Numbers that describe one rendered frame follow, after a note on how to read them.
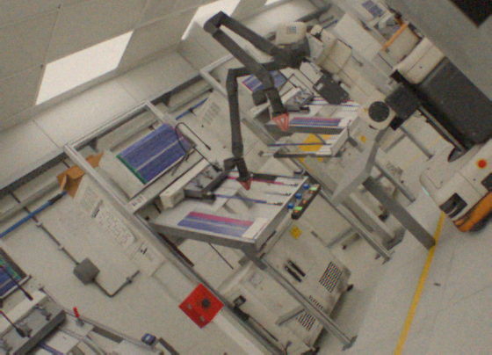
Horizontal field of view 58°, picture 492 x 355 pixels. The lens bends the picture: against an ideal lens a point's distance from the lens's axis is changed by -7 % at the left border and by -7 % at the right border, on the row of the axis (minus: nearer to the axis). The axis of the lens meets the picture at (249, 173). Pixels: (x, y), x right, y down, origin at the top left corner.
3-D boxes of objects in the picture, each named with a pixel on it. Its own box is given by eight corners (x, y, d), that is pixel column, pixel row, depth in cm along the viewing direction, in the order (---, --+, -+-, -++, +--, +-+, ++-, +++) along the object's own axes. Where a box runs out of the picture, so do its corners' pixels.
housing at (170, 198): (218, 177, 321) (213, 159, 315) (175, 216, 285) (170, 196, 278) (208, 177, 325) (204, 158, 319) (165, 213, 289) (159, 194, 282)
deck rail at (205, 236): (257, 250, 238) (256, 241, 235) (256, 252, 236) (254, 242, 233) (152, 228, 274) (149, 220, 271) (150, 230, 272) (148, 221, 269)
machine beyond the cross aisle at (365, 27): (473, 48, 655) (380, -38, 663) (468, 63, 595) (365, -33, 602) (412, 106, 747) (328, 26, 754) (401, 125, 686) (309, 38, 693)
